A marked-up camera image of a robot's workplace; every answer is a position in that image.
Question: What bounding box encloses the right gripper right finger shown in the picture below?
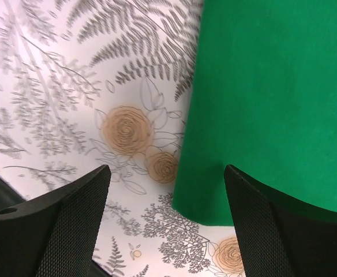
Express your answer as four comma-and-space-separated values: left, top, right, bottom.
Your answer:
224, 165, 337, 277

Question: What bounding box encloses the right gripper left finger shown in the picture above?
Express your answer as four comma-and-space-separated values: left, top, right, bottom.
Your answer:
0, 166, 111, 276

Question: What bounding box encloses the green t-shirt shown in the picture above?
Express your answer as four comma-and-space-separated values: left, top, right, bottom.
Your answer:
173, 0, 337, 226

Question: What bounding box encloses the floral table mat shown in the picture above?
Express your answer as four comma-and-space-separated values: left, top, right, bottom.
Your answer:
0, 1, 245, 276

